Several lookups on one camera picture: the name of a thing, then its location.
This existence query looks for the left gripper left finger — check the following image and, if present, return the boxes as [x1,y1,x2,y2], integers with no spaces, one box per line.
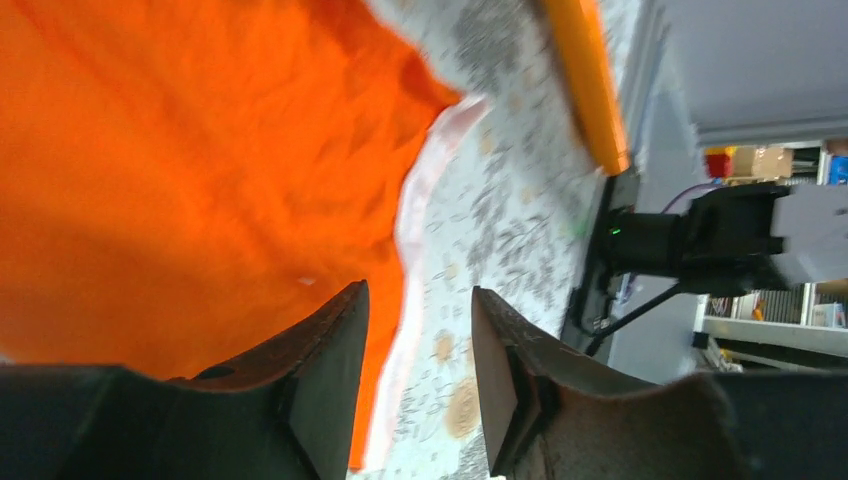
[165,281,369,479]

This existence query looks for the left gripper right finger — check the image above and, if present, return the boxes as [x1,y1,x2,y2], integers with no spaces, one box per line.
[471,286,652,476]

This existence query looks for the orange underwear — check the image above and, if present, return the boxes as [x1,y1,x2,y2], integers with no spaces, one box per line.
[1,1,488,470]

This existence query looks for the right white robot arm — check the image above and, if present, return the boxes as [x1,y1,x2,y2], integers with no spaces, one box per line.
[598,182,847,297]

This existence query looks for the floral tablecloth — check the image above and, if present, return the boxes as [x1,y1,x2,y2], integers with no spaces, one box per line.
[365,1,600,479]

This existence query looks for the orange microphone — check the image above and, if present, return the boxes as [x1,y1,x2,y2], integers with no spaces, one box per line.
[542,0,631,176]

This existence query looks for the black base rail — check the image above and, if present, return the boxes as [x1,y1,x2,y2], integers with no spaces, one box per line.
[560,168,640,350]

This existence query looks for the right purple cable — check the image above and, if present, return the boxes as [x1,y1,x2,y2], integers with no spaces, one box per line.
[659,184,720,217]

